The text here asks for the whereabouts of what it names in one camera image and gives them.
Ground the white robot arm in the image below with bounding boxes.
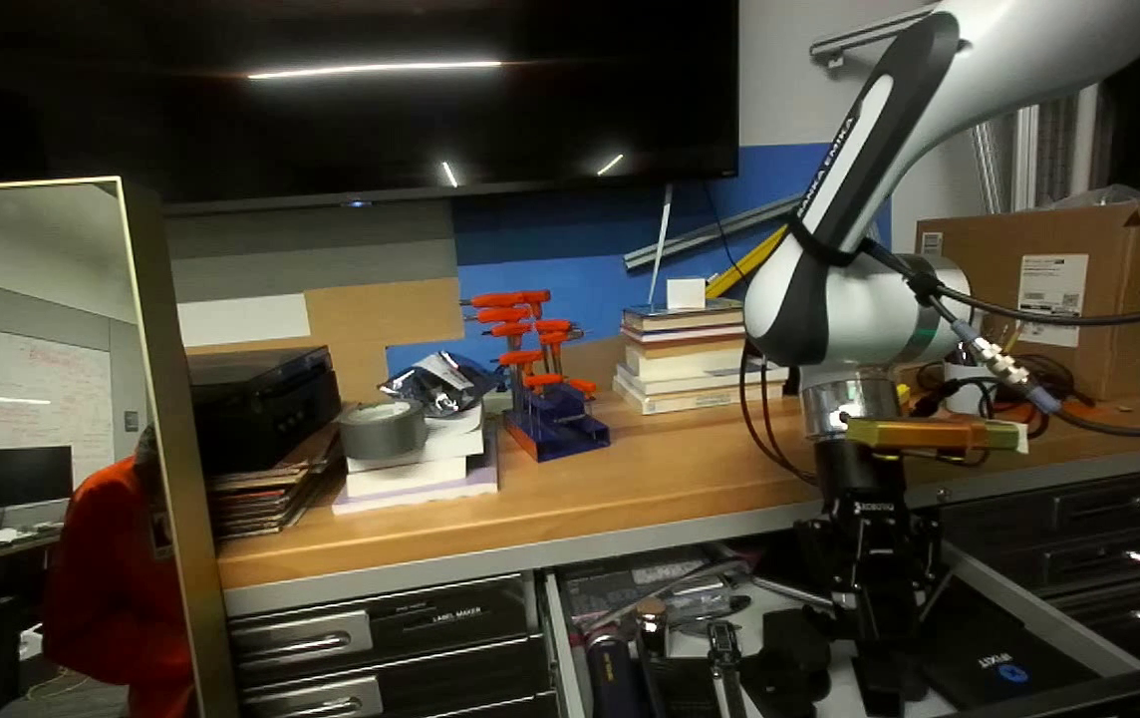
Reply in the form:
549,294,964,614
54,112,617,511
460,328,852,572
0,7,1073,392
745,0,1140,718

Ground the metal drawer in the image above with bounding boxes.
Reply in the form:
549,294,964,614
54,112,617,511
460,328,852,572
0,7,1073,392
545,546,1140,718

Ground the stack of books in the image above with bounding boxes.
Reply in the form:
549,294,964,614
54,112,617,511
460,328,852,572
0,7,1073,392
615,304,790,415

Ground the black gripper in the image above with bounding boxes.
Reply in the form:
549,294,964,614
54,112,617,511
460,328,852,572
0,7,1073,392
810,443,940,706

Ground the grey tape roll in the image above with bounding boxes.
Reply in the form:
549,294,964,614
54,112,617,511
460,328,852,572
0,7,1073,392
339,398,427,468

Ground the person in orange shirt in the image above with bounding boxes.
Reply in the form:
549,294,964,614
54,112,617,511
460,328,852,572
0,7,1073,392
43,429,197,718

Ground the cardboard box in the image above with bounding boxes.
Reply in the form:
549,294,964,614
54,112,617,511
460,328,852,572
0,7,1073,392
916,201,1140,398

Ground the black wall monitor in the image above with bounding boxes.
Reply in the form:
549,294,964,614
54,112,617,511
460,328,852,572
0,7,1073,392
0,0,742,211

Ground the black box blue logo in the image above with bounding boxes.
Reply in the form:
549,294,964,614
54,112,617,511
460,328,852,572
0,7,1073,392
921,582,1090,710

